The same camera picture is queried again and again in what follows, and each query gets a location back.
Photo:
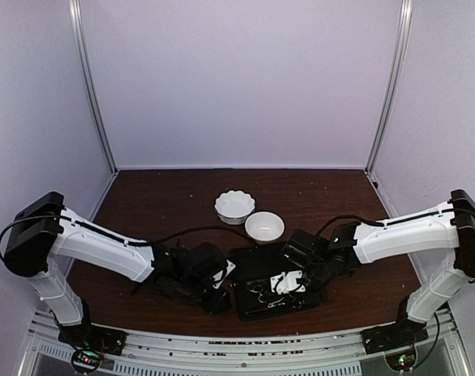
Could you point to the black zip tool case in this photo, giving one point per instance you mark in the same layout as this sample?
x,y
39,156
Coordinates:
x,y
267,284

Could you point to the white round bowl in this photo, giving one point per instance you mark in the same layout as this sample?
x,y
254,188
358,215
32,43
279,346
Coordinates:
x,y
264,226

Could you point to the aluminium corner post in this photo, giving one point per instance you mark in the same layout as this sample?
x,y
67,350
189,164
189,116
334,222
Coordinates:
x,y
90,90
400,50

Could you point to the aluminium front rail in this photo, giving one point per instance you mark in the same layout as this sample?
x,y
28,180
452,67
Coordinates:
x,y
151,353

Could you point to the aluminium left corner post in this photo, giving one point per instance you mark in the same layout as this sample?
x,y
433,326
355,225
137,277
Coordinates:
x,y
90,90

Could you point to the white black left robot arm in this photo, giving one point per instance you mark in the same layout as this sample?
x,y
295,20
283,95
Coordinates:
x,y
47,228

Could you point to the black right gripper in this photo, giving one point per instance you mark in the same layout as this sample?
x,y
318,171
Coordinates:
x,y
317,297

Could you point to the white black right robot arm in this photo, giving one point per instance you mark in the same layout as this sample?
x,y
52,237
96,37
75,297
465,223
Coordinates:
x,y
355,242

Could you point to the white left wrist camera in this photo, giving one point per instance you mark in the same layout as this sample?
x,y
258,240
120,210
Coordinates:
x,y
220,276

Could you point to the aluminium right corner post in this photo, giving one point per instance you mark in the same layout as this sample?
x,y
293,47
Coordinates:
x,y
400,50

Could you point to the silver pointed scissors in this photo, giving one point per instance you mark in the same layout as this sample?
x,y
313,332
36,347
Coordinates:
x,y
259,292

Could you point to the silver thinning scissors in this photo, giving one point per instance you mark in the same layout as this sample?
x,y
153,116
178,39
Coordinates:
x,y
287,301

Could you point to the black hair clip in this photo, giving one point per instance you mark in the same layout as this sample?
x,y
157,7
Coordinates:
x,y
135,289

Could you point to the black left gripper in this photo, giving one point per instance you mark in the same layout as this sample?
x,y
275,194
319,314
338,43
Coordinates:
x,y
214,307

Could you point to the white scalloped bowl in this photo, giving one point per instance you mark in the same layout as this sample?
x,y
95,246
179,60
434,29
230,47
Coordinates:
x,y
234,207

